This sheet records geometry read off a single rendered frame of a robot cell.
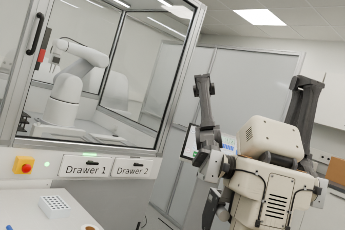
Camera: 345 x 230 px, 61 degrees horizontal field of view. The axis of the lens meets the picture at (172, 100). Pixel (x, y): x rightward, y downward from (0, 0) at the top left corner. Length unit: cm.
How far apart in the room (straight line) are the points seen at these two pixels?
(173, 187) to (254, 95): 140
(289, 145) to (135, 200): 115
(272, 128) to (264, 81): 180
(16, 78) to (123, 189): 91
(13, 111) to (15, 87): 10
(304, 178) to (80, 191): 113
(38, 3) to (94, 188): 99
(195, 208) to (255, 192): 131
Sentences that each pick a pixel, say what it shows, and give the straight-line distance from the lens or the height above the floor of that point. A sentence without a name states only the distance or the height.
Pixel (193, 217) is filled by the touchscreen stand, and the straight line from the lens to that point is 234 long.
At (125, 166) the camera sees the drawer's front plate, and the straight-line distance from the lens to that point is 179.
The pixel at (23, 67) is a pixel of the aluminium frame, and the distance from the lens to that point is 141.
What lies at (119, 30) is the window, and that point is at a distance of 161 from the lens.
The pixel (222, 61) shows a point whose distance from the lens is 327.
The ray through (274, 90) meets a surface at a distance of 284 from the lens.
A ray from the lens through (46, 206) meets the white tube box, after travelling 136.
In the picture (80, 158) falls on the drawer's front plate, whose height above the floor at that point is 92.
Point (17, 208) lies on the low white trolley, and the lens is 138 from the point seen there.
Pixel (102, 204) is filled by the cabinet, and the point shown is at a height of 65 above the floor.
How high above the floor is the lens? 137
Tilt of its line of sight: 1 degrees down
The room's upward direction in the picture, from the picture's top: 17 degrees clockwise
